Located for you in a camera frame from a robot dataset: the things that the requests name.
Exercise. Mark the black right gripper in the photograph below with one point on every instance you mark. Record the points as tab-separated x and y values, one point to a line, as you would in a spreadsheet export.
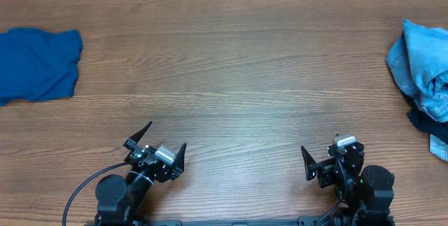
325	166

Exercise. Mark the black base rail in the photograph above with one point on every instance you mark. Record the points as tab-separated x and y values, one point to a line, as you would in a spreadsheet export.
238	222

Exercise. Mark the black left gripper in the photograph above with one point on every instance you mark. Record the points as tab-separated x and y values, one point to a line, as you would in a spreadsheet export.
150	158

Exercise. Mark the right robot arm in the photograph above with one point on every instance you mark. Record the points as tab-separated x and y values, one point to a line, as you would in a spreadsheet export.
364	194

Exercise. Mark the dark navy garment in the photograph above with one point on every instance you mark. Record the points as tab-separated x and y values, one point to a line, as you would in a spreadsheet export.
425	123

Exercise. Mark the dark blue t-shirt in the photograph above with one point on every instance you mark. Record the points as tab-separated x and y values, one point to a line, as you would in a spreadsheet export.
37	65

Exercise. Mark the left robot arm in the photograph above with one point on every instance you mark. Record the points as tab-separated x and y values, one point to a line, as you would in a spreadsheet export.
120	198

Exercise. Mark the light blue denim jeans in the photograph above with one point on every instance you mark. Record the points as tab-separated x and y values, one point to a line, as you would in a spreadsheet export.
418	64

